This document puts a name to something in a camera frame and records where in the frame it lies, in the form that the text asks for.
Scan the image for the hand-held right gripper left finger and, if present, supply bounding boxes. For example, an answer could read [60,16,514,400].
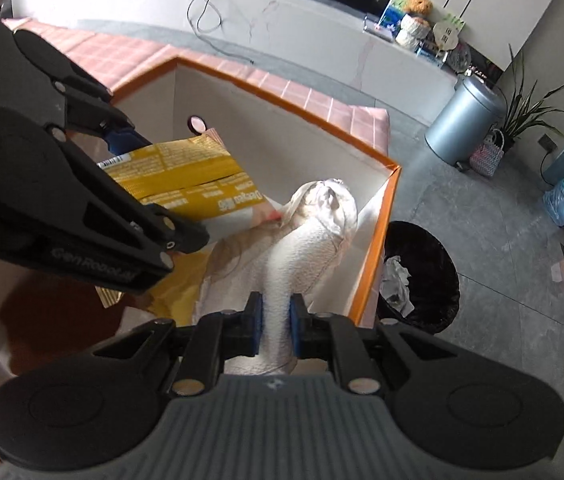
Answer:
[92,291,264,395]

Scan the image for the long-leaf potted plant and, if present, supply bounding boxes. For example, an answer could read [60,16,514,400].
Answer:
[487,44,564,154]

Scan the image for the grey laptop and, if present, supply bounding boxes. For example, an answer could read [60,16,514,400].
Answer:
[363,16,395,39]

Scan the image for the round paper fan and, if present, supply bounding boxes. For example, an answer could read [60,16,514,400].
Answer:
[433,12,466,56]

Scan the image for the blue-grey metal trash can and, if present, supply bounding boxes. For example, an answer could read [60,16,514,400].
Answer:
[424,72,506,169]

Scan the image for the green painted card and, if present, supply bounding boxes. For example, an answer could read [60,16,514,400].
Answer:
[379,0,413,32]

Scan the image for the crumpled white paper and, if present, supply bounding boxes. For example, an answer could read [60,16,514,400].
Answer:
[379,255,416,319]

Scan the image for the black cables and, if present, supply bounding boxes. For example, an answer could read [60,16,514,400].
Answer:
[186,0,253,63]

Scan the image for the marble television console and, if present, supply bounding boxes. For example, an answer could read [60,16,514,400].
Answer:
[9,0,464,127]

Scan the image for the black trash bin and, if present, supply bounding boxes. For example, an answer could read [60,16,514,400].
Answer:
[376,220,462,337]

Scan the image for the woven basket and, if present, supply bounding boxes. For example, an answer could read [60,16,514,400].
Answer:
[469,128,506,179]

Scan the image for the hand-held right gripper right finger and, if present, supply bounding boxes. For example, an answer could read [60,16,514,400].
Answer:
[289,294,460,395]

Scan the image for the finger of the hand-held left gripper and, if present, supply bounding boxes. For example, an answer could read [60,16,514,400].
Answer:
[13,29,153,157]
[36,124,211,296]

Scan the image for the orange cardboard box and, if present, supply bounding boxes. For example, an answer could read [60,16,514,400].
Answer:
[0,55,403,467]

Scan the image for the decorative plate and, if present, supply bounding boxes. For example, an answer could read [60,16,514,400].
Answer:
[444,42,473,74]

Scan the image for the yellow snack packet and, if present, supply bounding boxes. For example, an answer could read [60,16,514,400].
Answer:
[94,134,269,333]

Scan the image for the white waffle cloth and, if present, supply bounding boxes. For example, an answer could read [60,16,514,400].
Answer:
[201,177,361,377]

